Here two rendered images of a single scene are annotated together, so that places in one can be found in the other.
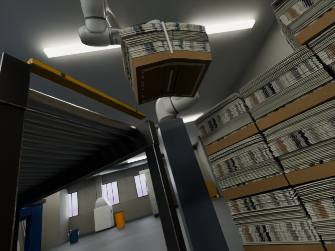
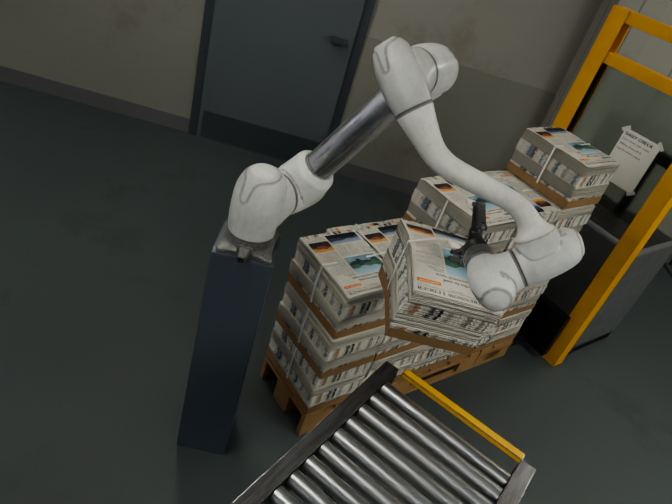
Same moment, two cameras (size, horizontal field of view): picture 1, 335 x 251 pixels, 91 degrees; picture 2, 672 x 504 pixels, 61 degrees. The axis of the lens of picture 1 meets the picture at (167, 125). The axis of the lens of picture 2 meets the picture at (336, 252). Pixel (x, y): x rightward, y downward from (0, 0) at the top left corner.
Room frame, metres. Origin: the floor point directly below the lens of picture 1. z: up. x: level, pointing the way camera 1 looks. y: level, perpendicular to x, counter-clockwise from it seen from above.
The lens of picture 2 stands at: (0.90, 1.49, 2.09)
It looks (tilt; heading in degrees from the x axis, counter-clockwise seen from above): 34 degrees down; 273
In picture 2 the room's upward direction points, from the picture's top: 18 degrees clockwise
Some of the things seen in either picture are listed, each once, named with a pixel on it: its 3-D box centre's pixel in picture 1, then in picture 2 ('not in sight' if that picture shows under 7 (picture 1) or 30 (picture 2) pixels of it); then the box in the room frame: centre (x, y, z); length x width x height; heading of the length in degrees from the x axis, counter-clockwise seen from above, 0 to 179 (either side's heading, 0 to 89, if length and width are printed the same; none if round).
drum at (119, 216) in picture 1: (120, 219); not in sight; (7.60, 3.04, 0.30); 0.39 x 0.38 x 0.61; 99
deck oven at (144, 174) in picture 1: (156, 191); not in sight; (8.32, 1.41, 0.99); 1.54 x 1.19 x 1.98; 12
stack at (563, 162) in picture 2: not in sight; (513, 253); (0.16, -1.25, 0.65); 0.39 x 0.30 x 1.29; 138
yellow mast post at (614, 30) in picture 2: not in sight; (540, 171); (0.11, -1.79, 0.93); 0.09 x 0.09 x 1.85; 48
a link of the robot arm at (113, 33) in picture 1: (115, 36); (480, 261); (0.60, 0.13, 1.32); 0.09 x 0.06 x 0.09; 14
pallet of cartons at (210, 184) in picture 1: (201, 192); not in sight; (8.31, -0.61, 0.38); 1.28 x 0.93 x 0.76; 100
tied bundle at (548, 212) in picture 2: not in sight; (502, 212); (0.36, -1.03, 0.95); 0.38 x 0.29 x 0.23; 138
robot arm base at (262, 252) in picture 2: (166, 123); (248, 239); (1.27, 0.00, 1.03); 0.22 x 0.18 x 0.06; 100
